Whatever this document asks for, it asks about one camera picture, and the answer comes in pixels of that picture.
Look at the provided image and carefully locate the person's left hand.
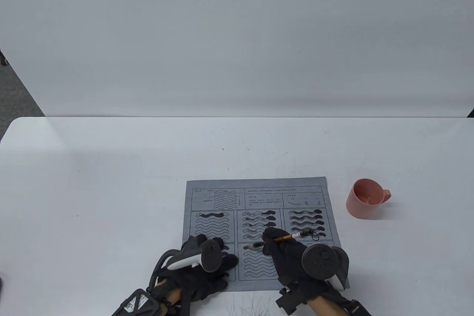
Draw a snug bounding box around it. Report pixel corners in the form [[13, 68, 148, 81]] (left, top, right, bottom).
[[163, 234, 238, 302]]

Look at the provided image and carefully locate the person's right hand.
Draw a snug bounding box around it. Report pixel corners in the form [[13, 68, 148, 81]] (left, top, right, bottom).
[[262, 227, 330, 298]]

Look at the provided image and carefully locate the brown Chinese brush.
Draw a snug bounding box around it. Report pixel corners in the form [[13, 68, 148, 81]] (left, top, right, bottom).
[[244, 229, 321, 250]]

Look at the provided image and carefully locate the grey water writing practice cloth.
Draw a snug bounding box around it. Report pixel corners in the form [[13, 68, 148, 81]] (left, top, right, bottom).
[[181, 176, 350, 292]]

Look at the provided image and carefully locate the person's right forearm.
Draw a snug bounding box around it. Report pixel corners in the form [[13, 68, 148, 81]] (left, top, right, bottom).
[[307, 296, 350, 316]]

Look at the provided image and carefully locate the person's left forearm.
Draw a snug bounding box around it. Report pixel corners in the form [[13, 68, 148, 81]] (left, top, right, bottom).
[[157, 281, 183, 305]]

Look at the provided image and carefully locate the grey and white controller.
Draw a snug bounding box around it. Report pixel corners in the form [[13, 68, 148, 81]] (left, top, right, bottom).
[[302, 244, 350, 291], [167, 239, 224, 273]]

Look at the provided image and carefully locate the pink cup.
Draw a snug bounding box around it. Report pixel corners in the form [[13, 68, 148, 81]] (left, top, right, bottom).
[[346, 178, 392, 219]]

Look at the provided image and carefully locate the white backdrop board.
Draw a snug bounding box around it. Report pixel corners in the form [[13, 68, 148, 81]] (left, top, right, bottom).
[[0, 0, 474, 118]]

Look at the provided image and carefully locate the dark bead bracelet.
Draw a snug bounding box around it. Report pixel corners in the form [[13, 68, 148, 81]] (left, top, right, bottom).
[[146, 286, 175, 313]]

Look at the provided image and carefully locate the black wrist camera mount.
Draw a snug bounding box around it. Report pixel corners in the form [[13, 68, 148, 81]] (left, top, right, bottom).
[[275, 286, 311, 315], [111, 288, 167, 316]]

